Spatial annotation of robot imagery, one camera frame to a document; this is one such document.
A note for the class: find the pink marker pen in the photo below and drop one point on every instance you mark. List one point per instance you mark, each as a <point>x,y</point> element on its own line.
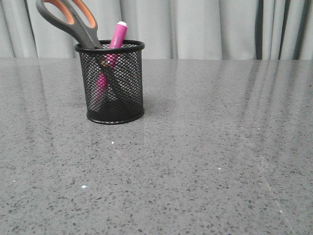
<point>117,36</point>

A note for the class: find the grey orange scissors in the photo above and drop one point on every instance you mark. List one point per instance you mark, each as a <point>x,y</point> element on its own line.
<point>85,35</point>

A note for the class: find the black mesh pen holder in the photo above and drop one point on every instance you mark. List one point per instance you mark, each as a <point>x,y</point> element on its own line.
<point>127,72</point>

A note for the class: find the grey curtain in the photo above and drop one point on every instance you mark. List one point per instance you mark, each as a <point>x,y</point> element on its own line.
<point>172,29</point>

